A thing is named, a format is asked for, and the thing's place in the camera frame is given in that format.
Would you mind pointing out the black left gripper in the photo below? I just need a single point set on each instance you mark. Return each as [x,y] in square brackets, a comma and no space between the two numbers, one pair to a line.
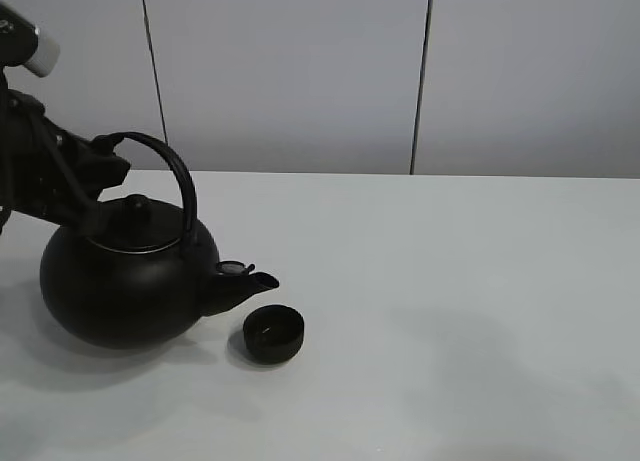
[53,174]

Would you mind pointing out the black round teapot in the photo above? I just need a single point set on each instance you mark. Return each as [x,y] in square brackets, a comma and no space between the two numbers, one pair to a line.
[150,275]

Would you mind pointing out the small black teacup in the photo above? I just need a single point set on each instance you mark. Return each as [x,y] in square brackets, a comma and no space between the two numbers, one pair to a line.
[273,334]

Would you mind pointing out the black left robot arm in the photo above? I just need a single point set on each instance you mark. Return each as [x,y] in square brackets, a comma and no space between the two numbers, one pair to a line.
[51,174]

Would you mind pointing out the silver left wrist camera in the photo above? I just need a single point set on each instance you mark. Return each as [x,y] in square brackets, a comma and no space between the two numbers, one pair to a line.
[26,44]

